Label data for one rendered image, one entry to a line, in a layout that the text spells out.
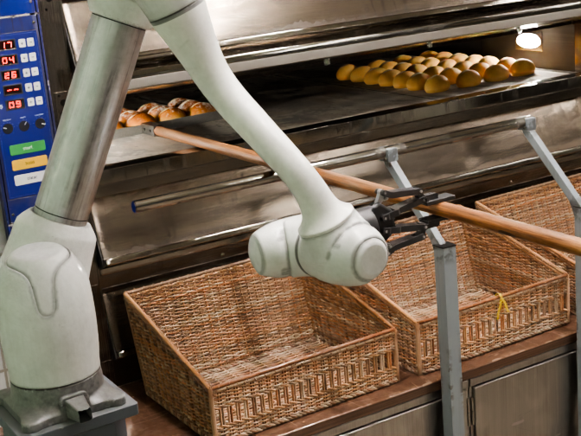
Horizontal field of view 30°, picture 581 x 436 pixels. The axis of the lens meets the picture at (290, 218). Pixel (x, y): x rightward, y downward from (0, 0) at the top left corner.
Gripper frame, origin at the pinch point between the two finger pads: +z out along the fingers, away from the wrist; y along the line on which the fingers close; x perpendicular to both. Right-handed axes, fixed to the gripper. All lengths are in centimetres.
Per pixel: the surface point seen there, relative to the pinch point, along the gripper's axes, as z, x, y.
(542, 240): -1.1, 30.0, 0.0
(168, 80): -15, -86, -21
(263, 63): 12, -86, -21
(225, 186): -14, -64, 3
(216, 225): 0, -99, 23
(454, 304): 35, -40, 40
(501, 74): 120, -114, -1
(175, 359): -30, -69, 45
